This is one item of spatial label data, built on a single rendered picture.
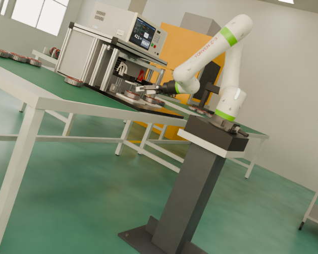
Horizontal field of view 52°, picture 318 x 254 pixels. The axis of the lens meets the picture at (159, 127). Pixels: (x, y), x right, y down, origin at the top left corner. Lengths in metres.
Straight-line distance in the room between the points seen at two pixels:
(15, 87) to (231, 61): 1.25
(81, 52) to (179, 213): 1.23
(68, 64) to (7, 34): 6.96
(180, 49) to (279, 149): 2.95
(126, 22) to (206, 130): 0.93
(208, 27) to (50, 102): 5.14
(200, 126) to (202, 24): 4.62
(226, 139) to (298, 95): 5.54
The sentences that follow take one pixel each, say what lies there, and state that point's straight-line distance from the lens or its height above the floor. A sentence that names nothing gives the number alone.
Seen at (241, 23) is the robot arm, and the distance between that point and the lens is 1.93.
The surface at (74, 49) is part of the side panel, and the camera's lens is 2.36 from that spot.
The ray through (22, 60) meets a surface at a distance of 2.31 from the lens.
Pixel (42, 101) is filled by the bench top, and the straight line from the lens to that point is 1.37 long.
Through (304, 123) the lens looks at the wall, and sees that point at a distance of 7.22.
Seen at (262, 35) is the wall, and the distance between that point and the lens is 7.69.
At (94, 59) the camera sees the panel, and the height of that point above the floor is 0.93.
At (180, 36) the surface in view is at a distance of 6.20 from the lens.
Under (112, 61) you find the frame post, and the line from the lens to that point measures 2.13.
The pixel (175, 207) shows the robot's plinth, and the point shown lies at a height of 0.29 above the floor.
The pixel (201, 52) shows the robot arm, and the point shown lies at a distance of 1.91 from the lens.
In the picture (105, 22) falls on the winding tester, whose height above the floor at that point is 1.19.
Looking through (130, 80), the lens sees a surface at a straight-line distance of 2.26.
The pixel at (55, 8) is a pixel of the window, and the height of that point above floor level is 1.69.
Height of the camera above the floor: 0.99
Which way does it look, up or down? 8 degrees down
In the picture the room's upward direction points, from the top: 21 degrees clockwise
